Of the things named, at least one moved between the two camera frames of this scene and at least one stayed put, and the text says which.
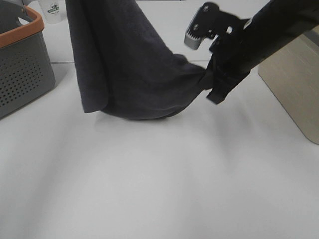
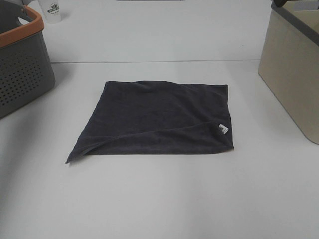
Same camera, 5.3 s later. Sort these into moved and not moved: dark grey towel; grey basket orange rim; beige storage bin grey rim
Moved: dark grey towel
Not moved: beige storage bin grey rim; grey basket orange rim
